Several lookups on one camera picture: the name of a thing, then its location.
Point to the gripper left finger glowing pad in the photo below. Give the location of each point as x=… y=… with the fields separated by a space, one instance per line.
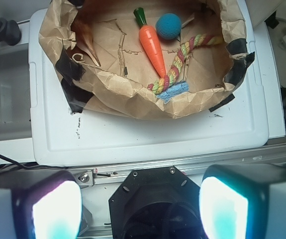
x=39 y=204

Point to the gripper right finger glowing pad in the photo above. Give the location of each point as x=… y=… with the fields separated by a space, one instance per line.
x=244 y=201

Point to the blue knitted ball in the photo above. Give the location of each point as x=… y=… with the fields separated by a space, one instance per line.
x=168 y=26

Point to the white plastic bin lid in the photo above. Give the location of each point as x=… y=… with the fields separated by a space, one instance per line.
x=63 y=138

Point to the brown paper bag tray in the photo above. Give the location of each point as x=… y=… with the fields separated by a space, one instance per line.
x=119 y=85

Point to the brown feather toy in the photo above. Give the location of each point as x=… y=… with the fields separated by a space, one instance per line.
x=84 y=39

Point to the orange plastic carrot toy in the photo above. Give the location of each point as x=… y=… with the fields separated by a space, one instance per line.
x=150 y=42

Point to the aluminium rail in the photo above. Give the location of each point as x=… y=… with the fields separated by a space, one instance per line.
x=89 y=176

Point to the black octagonal mount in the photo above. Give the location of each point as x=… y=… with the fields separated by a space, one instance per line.
x=157 y=203

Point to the multicolour braided rope toy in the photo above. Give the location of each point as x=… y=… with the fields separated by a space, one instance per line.
x=200 y=40

